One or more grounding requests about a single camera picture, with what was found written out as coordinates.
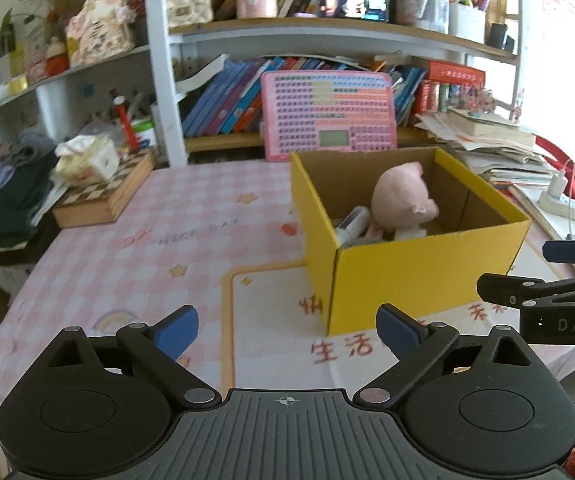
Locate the white spray bottle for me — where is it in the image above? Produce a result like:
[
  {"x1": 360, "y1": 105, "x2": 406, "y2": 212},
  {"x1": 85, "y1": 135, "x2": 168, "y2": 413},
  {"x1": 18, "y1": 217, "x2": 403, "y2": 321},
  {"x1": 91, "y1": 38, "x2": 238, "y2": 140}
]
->
[{"x1": 335, "y1": 206, "x2": 372, "y2": 246}]

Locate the pink plush pig toy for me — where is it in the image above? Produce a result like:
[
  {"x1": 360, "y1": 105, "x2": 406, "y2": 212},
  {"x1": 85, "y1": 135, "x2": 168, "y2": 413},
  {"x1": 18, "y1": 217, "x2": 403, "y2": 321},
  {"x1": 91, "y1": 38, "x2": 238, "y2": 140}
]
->
[{"x1": 371, "y1": 162, "x2": 439, "y2": 231}]

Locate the white power adapter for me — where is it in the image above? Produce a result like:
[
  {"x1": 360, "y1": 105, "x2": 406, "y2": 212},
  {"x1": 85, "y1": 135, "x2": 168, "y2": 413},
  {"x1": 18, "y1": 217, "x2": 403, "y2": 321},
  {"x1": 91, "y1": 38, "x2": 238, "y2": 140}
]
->
[{"x1": 394, "y1": 226, "x2": 427, "y2": 242}]

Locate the white power strip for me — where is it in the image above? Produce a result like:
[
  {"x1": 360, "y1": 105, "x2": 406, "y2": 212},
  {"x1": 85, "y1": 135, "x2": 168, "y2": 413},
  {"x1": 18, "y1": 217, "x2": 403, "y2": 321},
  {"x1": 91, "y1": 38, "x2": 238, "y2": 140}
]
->
[{"x1": 538, "y1": 170, "x2": 575, "y2": 221}]

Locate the yellow cardboard box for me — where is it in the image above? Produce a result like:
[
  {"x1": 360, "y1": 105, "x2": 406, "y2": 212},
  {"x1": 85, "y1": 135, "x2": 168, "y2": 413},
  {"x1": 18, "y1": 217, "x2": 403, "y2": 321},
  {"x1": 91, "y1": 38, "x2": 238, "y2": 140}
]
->
[{"x1": 291, "y1": 148, "x2": 530, "y2": 336}]

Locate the stack of papers and books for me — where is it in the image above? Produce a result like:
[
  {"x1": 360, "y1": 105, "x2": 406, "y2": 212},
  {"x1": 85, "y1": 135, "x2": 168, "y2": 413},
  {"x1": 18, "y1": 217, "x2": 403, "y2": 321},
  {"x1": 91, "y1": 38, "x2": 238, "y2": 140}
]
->
[{"x1": 417, "y1": 113, "x2": 557, "y2": 188}]

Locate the pink checkered tablecloth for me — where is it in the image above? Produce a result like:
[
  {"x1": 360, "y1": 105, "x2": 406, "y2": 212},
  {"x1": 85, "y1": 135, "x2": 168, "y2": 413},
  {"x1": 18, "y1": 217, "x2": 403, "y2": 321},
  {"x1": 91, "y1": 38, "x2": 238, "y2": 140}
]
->
[{"x1": 0, "y1": 160, "x2": 572, "y2": 405}]

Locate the wooden chess board box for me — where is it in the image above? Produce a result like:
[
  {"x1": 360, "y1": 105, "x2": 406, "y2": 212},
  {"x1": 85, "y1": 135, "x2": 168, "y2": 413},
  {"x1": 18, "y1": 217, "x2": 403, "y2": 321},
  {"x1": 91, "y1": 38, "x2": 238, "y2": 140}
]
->
[{"x1": 52, "y1": 148, "x2": 155, "y2": 229}]

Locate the pile of dark clothes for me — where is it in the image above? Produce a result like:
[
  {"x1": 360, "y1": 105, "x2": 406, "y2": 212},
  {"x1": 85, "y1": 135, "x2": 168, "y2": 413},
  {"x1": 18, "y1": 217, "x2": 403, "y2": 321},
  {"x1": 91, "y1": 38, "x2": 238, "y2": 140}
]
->
[{"x1": 0, "y1": 129, "x2": 67, "y2": 247}]

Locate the floral tissue box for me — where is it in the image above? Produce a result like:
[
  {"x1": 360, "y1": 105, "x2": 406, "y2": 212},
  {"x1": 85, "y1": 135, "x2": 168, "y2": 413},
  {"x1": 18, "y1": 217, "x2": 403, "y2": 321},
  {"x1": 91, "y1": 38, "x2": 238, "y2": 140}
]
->
[{"x1": 55, "y1": 134, "x2": 120, "y2": 186}]

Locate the green white jar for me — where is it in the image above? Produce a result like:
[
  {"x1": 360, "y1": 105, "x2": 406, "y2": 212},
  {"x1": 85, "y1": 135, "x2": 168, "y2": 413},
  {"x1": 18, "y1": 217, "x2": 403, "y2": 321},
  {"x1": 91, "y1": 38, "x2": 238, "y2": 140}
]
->
[{"x1": 131, "y1": 118, "x2": 157, "y2": 148}]

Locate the red book on shelf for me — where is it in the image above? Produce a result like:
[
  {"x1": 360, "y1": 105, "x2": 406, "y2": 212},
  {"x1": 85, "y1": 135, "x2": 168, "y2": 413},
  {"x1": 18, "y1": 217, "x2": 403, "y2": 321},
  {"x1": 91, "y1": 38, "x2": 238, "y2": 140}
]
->
[{"x1": 411, "y1": 56, "x2": 486, "y2": 87}]

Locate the red white pen toy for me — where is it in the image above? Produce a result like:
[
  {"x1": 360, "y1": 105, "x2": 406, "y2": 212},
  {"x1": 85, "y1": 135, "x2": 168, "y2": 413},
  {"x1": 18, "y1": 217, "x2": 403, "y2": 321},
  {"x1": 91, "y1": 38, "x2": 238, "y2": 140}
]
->
[{"x1": 109, "y1": 89, "x2": 138, "y2": 153}]

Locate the row of blue books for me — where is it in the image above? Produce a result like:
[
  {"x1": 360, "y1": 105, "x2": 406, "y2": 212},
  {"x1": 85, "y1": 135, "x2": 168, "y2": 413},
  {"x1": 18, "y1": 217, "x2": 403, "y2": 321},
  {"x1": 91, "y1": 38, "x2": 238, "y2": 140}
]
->
[{"x1": 179, "y1": 56, "x2": 323, "y2": 139}]

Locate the white pen holder cup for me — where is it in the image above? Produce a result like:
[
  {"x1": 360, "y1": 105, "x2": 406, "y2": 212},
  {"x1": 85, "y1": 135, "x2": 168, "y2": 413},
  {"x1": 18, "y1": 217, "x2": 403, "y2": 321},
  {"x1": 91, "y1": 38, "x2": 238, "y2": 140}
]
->
[{"x1": 448, "y1": 2, "x2": 486, "y2": 44}]

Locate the pink keyboard learning tablet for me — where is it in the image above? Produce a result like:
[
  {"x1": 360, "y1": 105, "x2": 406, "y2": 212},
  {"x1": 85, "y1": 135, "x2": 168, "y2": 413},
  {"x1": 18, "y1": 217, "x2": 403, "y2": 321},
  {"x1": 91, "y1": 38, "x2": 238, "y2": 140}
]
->
[{"x1": 261, "y1": 70, "x2": 397, "y2": 162}]

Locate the white wooden bookshelf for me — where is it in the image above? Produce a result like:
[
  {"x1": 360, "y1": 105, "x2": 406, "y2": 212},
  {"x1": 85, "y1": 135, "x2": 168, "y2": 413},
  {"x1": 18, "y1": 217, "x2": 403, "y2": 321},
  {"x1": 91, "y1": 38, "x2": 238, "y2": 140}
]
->
[{"x1": 0, "y1": 0, "x2": 519, "y2": 167}]

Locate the smartphone on shelf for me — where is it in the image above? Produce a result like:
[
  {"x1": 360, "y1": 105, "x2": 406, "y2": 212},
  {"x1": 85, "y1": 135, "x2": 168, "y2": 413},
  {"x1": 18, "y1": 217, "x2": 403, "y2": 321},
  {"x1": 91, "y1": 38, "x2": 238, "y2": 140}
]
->
[{"x1": 317, "y1": 0, "x2": 388, "y2": 22}]

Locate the cream quilted handbag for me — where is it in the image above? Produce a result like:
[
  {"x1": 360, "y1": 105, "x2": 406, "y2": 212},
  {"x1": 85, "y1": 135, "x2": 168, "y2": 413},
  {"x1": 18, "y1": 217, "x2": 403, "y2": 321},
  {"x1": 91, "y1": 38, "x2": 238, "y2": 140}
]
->
[{"x1": 166, "y1": 0, "x2": 214, "y2": 27}]

